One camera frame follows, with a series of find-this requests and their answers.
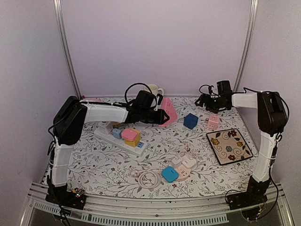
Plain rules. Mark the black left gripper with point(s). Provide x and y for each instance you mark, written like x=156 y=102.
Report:
x=159 y=120

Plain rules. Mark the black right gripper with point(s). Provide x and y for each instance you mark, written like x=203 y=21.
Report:
x=203 y=97

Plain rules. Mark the pink triangular power socket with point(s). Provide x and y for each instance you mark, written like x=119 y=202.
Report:
x=168 y=107

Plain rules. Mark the dark blue cube socket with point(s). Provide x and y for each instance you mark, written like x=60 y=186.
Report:
x=190 y=121

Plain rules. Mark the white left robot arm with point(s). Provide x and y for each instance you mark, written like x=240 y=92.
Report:
x=74 y=113

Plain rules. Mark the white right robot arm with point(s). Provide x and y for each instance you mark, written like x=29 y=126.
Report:
x=272 y=117

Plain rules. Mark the small pink cube socket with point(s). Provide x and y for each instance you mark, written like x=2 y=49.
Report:
x=212 y=121

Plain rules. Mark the pink plug adapter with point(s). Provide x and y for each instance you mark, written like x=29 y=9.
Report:
x=129 y=134

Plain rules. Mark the yellow cube socket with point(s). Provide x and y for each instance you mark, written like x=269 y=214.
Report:
x=136 y=141

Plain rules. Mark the light blue plug adapter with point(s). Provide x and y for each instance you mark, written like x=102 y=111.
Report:
x=117 y=133

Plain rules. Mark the cyan square plug adapter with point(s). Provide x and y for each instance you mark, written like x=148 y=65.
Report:
x=169 y=174

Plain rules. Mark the round pink power socket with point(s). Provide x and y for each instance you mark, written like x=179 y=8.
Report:
x=183 y=172

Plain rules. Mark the cream ceramic mug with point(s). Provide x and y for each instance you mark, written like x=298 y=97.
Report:
x=154 y=89

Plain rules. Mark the white charger left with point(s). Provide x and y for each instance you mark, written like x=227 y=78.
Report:
x=176 y=162

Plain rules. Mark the floral square plate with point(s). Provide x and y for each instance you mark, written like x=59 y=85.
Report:
x=229 y=146

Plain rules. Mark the white power strip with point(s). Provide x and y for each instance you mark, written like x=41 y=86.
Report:
x=104 y=132

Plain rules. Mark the pink plate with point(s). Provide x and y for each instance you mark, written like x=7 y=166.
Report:
x=94 y=100

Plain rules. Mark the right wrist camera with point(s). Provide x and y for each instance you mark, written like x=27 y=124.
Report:
x=211 y=91

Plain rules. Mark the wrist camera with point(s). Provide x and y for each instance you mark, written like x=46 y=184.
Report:
x=211 y=91
x=158 y=101

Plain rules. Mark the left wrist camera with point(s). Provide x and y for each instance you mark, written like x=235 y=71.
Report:
x=158 y=101

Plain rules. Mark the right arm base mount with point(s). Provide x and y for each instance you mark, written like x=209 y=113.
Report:
x=253 y=196

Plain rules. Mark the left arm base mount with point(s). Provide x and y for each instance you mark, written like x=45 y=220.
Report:
x=62 y=197

